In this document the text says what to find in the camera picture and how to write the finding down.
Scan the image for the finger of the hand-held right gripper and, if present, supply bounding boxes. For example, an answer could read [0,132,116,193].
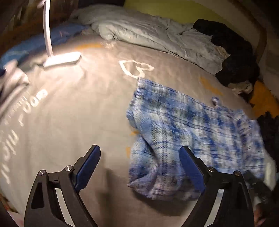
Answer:
[245,171,262,191]

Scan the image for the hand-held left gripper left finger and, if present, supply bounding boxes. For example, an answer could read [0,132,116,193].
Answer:
[24,144,101,227]

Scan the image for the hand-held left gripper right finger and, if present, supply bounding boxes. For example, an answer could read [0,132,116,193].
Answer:
[178,145,255,227]

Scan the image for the blue plaid shirt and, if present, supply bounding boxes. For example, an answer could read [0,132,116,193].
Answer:
[126,77,267,200]

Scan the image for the white sock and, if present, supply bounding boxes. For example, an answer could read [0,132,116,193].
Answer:
[265,157,276,190]

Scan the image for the black crumpled garment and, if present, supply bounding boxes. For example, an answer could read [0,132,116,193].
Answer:
[257,111,279,166]

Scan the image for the cream garment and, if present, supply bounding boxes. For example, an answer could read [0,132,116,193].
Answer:
[215,47,253,95]

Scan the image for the white desk lamp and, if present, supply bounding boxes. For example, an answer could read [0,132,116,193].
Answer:
[41,0,81,68]

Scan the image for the white and navy garment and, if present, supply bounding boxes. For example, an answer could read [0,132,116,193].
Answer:
[0,60,30,118]

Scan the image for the black jacket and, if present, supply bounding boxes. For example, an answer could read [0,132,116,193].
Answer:
[193,19,261,88]

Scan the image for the blue pillow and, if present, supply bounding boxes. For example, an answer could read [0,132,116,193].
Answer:
[0,23,88,70]

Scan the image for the light grey duvet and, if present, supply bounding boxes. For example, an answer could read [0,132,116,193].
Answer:
[71,5,230,75]

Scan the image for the wooden bed frame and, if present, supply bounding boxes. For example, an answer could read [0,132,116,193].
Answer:
[255,22,268,66]

